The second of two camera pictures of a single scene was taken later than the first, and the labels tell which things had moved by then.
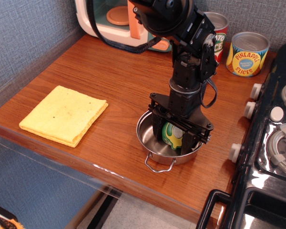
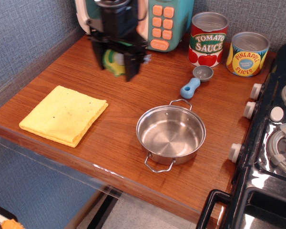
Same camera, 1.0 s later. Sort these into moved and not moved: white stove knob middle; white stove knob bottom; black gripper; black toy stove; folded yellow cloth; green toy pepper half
Moved: green toy pepper half; black gripper
Not moved: white stove knob bottom; black toy stove; folded yellow cloth; white stove knob middle
